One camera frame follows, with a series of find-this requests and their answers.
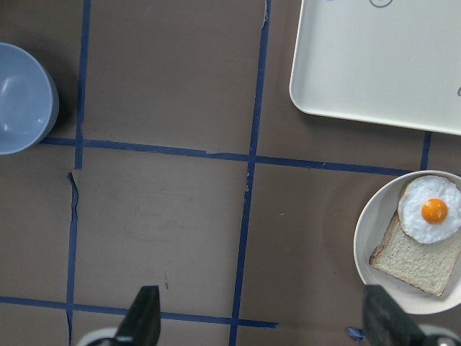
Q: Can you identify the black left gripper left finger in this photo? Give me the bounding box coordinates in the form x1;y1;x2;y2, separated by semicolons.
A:
114;285;161;346

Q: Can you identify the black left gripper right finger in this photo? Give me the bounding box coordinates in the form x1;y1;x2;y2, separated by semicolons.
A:
362;285;425;346

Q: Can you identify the bread slice on plate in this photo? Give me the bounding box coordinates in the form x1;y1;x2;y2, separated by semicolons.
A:
369;213;460;296

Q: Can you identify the cream round plate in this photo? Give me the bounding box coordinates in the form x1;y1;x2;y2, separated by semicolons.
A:
354;170;460;314

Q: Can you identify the fried egg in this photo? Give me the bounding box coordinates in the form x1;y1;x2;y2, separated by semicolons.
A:
398;175;460;244

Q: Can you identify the blue bowl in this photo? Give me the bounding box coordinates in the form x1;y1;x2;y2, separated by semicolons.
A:
1;43;60;155

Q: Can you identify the cream bear tray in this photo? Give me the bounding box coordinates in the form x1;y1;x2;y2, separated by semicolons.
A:
289;1;460;135

